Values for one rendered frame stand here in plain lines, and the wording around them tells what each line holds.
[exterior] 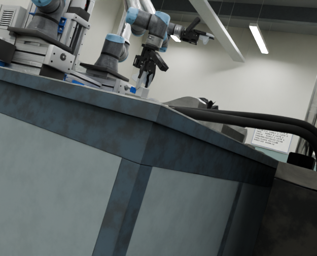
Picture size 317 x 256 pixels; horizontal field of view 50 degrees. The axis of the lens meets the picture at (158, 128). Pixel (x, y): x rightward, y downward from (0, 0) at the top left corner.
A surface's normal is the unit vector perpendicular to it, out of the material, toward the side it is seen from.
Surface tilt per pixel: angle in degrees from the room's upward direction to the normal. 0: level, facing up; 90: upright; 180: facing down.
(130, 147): 90
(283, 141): 90
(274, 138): 90
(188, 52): 90
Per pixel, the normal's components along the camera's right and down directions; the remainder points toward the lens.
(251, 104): -0.45, -0.17
